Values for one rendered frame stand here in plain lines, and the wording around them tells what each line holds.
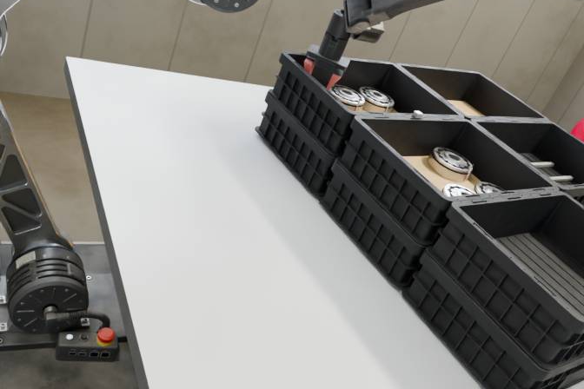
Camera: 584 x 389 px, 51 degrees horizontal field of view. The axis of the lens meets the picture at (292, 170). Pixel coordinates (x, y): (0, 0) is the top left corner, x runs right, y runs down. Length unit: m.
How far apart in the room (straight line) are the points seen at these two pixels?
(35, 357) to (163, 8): 1.78
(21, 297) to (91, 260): 0.36
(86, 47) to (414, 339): 2.12
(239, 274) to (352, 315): 0.22
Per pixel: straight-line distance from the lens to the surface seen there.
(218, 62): 3.06
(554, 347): 1.08
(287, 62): 1.48
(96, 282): 1.67
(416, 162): 1.48
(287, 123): 1.47
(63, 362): 1.52
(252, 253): 1.17
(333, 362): 1.05
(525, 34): 4.02
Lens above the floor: 1.40
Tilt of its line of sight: 28 degrees down
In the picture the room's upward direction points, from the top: 22 degrees clockwise
